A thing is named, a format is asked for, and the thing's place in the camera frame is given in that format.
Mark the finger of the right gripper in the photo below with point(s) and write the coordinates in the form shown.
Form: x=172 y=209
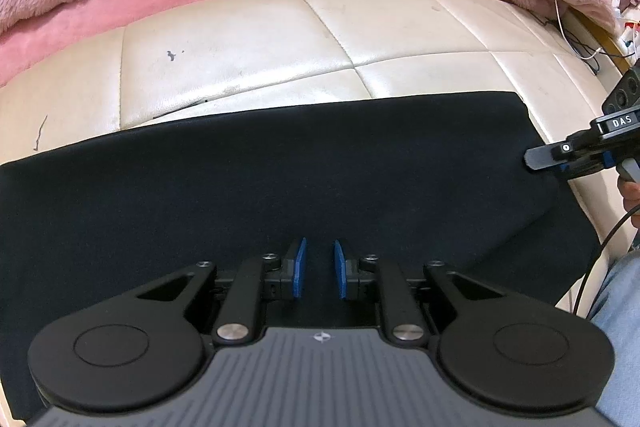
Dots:
x=558 y=156

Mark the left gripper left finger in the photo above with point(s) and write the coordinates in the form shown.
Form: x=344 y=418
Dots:
x=293 y=269

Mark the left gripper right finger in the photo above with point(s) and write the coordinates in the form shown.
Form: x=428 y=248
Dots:
x=347 y=270

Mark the black pants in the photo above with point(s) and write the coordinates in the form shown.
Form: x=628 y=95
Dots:
x=407 y=179

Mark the right hand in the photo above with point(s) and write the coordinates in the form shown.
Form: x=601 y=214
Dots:
x=630 y=192

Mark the blue jeans leg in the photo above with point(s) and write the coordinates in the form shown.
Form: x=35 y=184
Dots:
x=616 y=312

